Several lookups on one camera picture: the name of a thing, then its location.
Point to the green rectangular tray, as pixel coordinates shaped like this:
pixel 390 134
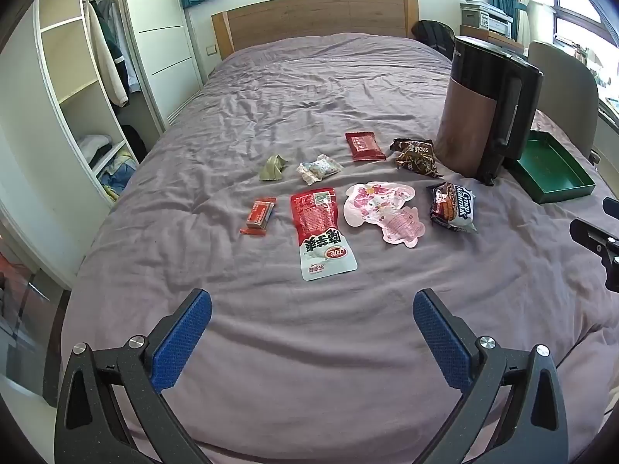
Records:
pixel 551 169

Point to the black backpack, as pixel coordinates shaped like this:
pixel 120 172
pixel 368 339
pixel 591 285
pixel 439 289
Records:
pixel 433 34

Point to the beige office chair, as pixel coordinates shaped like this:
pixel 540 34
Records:
pixel 561 82

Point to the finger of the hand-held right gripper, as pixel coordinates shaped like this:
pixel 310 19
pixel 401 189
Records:
pixel 612 207
pixel 597 237

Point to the blue and brown cookie packet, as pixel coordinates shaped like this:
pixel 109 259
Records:
pixel 452 208

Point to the wooden dresser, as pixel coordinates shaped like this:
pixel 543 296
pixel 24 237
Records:
pixel 500 41

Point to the olive green snack packet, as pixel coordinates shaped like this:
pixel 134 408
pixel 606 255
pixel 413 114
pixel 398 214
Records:
pixel 272 168

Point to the brown and black electric kettle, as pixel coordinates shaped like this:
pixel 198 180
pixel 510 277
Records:
pixel 469 116

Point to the grey printer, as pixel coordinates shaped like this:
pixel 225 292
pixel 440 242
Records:
pixel 495 22

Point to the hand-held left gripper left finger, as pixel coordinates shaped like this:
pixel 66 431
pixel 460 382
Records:
pixel 183 338

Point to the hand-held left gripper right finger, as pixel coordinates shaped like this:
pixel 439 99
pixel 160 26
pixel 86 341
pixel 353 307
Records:
pixel 440 343

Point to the white hanging jacket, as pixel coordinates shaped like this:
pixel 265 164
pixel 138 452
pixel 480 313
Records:
pixel 109 63

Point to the brown crinkled snack packet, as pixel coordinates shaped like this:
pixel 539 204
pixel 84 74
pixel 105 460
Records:
pixel 416 157

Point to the folded clothes pile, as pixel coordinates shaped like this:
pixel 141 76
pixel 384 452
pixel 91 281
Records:
pixel 104 154

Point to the white wardrobe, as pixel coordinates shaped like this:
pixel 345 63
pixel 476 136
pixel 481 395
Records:
pixel 159 19

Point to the small orange-red snack packet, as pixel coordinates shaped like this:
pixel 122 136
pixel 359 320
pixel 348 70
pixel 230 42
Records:
pixel 258 215

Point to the dark red snack packet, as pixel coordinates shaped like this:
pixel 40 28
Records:
pixel 363 146

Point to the white cartoon candy packet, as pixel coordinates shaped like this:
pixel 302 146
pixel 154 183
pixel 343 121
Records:
pixel 319 169

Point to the wall socket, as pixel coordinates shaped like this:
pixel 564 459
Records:
pixel 211 50

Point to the pink cartoon snack pouch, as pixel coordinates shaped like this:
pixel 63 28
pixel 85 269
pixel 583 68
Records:
pixel 377 208

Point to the window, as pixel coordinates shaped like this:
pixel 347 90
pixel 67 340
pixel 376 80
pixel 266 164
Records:
pixel 580 29

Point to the wooden headboard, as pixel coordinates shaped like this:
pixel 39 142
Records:
pixel 314 19

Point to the red and white snack pouch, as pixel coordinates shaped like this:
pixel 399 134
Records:
pixel 317 222

